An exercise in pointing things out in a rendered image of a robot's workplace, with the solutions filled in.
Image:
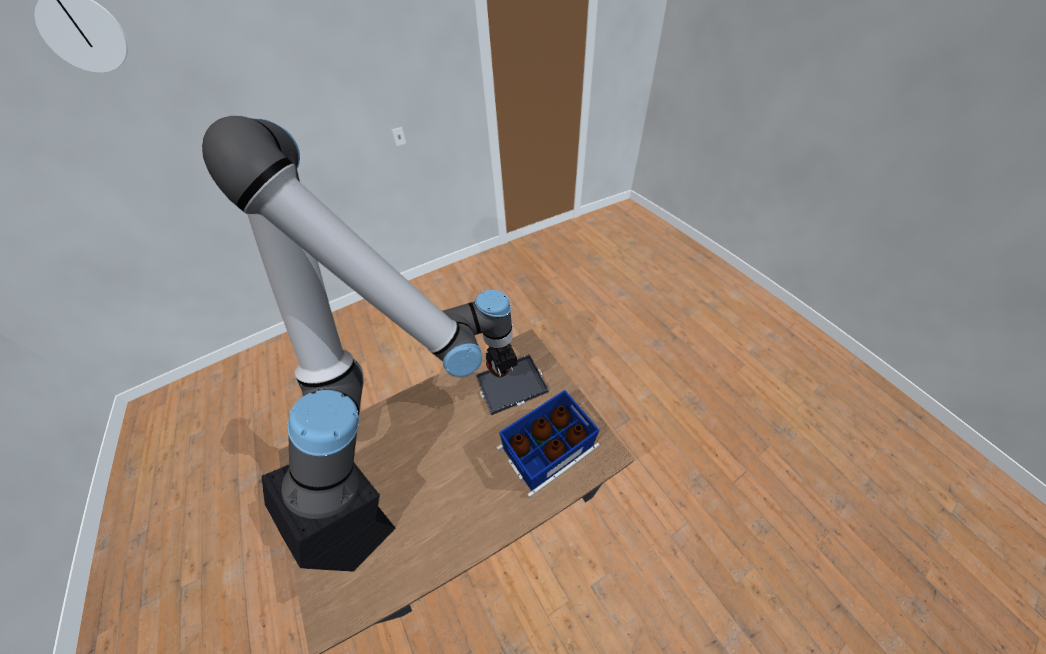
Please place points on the grey flat bar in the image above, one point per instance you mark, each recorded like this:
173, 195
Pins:
536, 490

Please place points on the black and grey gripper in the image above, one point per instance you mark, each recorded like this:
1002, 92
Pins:
504, 363

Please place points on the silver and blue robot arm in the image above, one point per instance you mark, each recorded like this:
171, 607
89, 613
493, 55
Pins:
243, 159

